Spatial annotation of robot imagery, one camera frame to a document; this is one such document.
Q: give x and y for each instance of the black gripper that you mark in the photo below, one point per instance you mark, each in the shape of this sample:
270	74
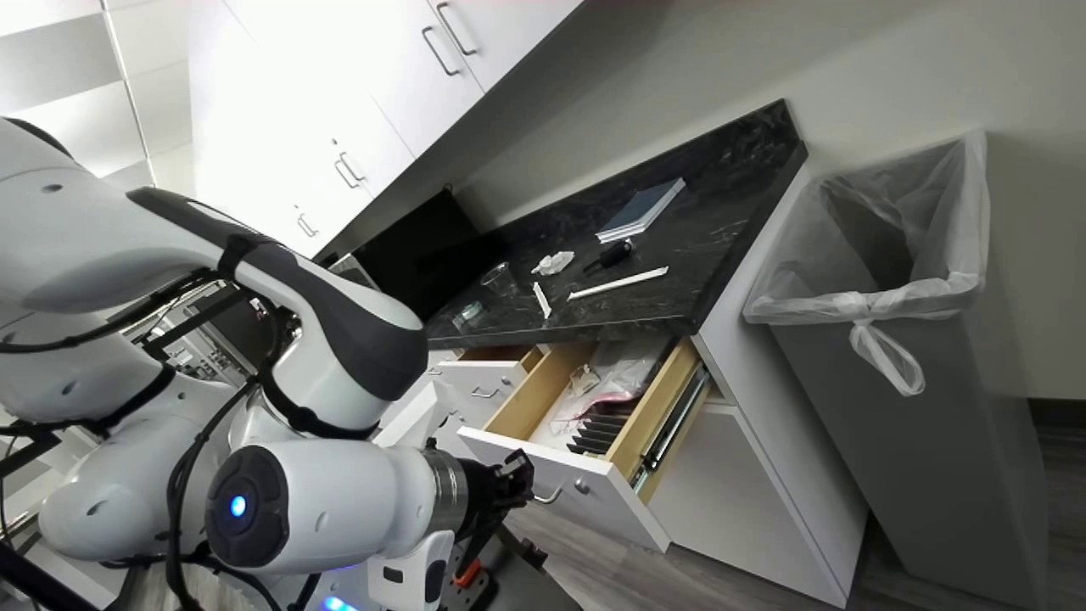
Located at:
493	488

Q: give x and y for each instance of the white wooden drawer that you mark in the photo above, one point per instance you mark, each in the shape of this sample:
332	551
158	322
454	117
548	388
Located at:
608	488

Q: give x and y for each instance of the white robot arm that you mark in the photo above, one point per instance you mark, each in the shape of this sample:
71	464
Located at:
281	473

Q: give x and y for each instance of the black cutlery in drawer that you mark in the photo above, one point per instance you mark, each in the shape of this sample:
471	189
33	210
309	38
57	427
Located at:
599	427

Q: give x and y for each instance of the plastic bag in drawer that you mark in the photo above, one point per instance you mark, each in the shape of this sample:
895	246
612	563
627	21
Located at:
608	379

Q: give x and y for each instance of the white bottom cabinet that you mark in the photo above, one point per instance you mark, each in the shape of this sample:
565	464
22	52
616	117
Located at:
755	478

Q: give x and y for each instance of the black orange clamp base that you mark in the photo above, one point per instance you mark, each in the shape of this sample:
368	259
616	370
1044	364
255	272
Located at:
506	574

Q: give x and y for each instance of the short white stick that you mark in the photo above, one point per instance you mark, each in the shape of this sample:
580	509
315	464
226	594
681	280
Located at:
540	300

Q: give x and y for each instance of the clear plastic container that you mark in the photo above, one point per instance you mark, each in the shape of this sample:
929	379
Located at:
493	292

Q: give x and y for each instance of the small white packet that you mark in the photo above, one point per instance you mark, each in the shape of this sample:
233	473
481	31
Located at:
554	262

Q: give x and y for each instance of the black stone countertop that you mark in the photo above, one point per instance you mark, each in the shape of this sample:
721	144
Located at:
734	180

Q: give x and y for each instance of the long white stick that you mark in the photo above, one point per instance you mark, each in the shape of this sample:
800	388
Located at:
619	284

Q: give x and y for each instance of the white upper cabinets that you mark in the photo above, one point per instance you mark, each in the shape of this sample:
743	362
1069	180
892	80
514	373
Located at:
309	109

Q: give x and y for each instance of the grey trash bin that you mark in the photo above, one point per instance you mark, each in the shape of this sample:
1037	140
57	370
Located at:
951	476

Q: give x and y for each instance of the clear plastic bin liner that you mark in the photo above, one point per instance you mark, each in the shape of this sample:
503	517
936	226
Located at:
899	240

